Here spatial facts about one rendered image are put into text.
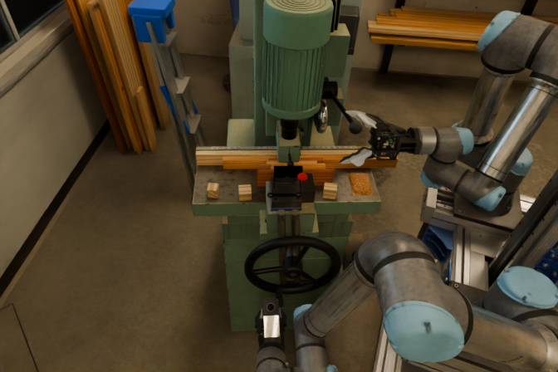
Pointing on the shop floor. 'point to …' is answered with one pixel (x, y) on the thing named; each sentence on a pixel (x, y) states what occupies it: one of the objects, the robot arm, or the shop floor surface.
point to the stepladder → (169, 71)
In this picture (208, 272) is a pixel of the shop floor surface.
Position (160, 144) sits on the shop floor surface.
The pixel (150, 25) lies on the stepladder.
